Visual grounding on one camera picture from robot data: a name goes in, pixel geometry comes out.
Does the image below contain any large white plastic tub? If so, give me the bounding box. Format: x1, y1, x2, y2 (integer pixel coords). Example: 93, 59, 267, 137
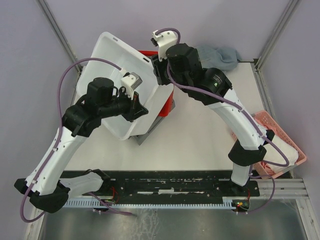
76, 32, 174, 141

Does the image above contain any grey plastic storage bin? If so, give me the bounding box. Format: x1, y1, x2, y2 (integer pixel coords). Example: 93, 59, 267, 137
129, 99, 176, 146

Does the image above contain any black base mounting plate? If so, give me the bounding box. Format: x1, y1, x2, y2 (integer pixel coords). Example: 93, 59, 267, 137
95, 170, 260, 204

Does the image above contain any red plastic bin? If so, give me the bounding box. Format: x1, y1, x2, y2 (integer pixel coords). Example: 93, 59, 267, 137
139, 50, 174, 117

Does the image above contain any pink plastic basket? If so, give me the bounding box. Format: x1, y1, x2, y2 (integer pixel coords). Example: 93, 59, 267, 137
253, 110, 307, 179

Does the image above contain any white folded towel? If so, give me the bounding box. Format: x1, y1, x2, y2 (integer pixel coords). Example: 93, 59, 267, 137
263, 129, 299, 174

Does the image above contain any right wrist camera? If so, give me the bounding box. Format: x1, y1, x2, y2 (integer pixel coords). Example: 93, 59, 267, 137
151, 27, 181, 62

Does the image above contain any blue denim cloth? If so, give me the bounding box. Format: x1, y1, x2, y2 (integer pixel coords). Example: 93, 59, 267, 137
196, 45, 242, 72

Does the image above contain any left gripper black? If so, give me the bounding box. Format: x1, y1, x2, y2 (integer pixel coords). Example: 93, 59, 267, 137
99, 87, 149, 123

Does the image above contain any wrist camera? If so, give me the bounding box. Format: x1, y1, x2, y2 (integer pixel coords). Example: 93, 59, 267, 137
120, 72, 143, 99
151, 27, 181, 62

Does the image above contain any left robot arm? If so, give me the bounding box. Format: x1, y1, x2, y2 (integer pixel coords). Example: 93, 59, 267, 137
14, 73, 149, 213

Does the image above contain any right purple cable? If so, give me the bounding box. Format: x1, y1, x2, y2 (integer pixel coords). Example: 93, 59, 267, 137
154, 27, 291, 215

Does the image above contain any light blue cable duct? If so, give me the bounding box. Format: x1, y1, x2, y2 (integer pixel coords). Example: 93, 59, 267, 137
62, 197, 238, 208

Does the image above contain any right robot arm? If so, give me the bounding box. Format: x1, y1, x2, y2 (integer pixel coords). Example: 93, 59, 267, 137
151, 43, 274, 196

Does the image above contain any aluminium frame rail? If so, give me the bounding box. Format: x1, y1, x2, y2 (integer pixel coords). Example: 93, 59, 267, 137
253, 179, 309, 200

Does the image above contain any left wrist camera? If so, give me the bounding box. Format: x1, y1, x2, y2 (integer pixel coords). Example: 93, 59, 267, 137
120, 72, 143, 99

